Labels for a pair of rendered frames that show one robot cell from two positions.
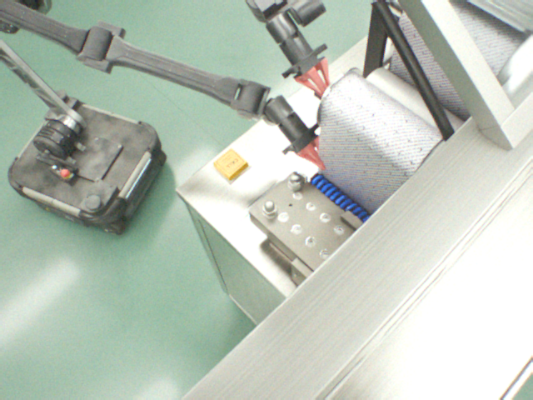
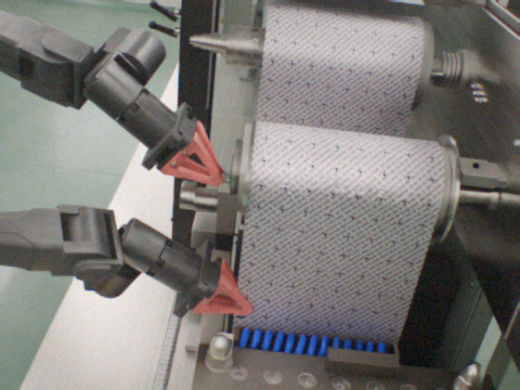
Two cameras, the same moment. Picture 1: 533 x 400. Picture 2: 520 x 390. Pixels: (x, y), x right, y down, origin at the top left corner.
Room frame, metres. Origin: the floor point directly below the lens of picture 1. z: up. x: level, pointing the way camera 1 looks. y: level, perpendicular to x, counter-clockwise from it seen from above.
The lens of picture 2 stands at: (0.28, 0.36, 1.62)
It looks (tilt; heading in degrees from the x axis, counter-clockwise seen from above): 30 degrees down; 306
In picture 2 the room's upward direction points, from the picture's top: 7 degrees clockwise
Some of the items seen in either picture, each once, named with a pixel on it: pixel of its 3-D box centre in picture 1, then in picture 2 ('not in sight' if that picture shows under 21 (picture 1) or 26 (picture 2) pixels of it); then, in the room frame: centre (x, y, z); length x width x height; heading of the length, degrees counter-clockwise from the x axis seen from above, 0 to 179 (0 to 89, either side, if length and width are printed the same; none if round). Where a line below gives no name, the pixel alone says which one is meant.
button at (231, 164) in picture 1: (231, 164); not in sight; (0.79, 0.09, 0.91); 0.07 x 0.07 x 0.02; 38
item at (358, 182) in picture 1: (357, 182); (324, 292); (0.56, -0.21, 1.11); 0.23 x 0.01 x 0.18; 38
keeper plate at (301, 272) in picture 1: (309, 283); not in sight; (0.39, -0.07, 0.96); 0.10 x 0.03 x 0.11; 38
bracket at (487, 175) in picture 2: not in sight; (478, 171); (0.46, -0.36, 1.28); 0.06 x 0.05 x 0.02; 38
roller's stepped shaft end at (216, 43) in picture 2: not in sight; (209, 42); (0.92, -0.33, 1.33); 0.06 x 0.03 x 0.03; 38
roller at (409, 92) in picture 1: (412, 119); not in sight; (0.67, -0.35, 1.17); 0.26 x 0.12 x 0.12; 38
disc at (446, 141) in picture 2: not in sight; (437, 190); (0.50, -0.34, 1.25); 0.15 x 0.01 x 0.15; 128
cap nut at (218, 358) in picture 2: (295, 179); (220, 349); (0.63, -0.07, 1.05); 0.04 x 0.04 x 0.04
